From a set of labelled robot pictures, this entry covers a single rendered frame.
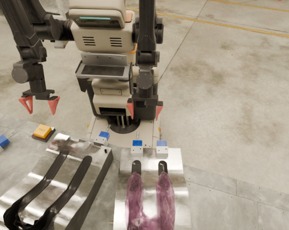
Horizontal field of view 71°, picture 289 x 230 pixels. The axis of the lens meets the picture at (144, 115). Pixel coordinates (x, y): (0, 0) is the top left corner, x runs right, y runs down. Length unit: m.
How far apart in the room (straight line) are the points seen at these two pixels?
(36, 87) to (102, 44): 0.35
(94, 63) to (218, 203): 0.83
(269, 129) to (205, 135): 0.66
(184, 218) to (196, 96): 1.83
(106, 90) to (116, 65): 0.20
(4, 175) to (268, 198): 1.10
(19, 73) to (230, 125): 1.92
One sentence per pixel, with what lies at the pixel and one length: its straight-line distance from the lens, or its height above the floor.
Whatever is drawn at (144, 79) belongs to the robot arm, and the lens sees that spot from 0.69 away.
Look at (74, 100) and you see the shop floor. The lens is 2.46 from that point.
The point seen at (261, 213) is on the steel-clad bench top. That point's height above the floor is 0.80.
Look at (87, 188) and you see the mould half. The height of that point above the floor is 0.88.
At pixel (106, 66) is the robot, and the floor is 1.04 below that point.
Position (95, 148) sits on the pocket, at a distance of 0.93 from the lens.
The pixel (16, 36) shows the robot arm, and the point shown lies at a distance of 0.86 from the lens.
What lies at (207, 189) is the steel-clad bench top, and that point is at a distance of 0.93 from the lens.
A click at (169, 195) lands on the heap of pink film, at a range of 0.76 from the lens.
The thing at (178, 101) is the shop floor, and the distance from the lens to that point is 2.34.
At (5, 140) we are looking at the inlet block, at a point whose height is 0.84.
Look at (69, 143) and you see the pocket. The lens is 0.98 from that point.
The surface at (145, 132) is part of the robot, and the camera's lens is 1.68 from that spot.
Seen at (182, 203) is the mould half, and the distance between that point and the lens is 0.78.
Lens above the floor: 1.63
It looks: 48 degrees down
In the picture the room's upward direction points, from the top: straight up
